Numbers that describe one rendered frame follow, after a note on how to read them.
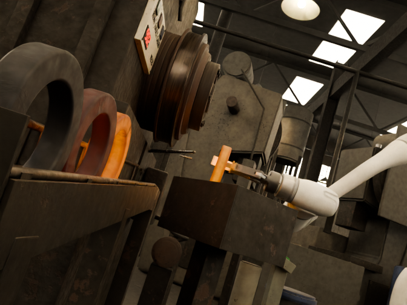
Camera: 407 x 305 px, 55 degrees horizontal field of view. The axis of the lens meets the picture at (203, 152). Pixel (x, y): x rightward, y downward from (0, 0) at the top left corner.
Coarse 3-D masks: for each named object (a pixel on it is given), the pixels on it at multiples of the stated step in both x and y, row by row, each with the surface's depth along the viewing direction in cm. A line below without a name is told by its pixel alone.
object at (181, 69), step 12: (192, 36) 144; (204, 36) 146; (180, 48) 138; (192, 48) 139; (180, 60) 136; (192, 60) 136; (180, 72) 136; (168, 84) 136; (180, 84) 135; (168, 96) 136; (180, 96) 135; (168, 108) 138; (168, 120) 141; (156, 132) 147; (168, 132) 145
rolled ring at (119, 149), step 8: (120, 120) 74; (128, 120) 80; (120, 128) 76; (128, 128) 82; (120, 136) 83; (128, 136) 84; (88, 144) 70; (120, 144) 84; (128, 144) 87; (112, 152) 85; (120, 152) 85; (112, 160) 85; (120, 160) 85; (104, 168) 84; (112, 168) 84; (120, 168) 86; (104, 176) 83; (112, 176) 83
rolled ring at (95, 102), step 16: (96, 96) 56; (112, 96) 62; (96, 112) 57; (112, 112) 64; (80, 128) 53; (96, 128) 66; (112, 128) 66; (80, 144) 54; (96, 144) 67; (112, 144) 69; (96, 160) 66
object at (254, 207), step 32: (192, 192) 94; (224, 192) 85; (160, 224) 100; (192, 224) 89; (224, 224) 81; (256, 224) 85; (288, 224) 91; (192, 256) 97; (224, 256) 96; (256, 256) 86; (192, 288) 93
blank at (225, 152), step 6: (222, 150) 128; (228, 150) 129; (222, 156) 127; (228, 156) 127; (216, 162) 126; (222, 162) 126; (216, 168) 126; (222, 168) 126; (216, 174) 126; (222, 174) 126; (210, 180) 128; (216, 180) 127
